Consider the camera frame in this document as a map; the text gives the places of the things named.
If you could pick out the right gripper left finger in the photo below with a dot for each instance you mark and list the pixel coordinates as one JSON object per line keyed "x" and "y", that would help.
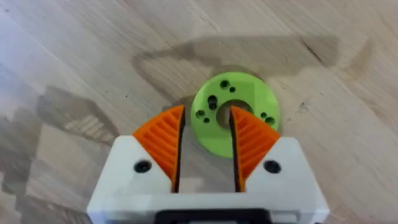
{"x": 155, "y": 146}

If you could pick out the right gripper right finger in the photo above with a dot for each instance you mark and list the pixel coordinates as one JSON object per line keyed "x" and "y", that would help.
{"x": 258, "y": 149}

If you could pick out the green disc with holes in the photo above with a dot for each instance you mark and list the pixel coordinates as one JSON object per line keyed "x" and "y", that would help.
{"x": 245, "y": 90}

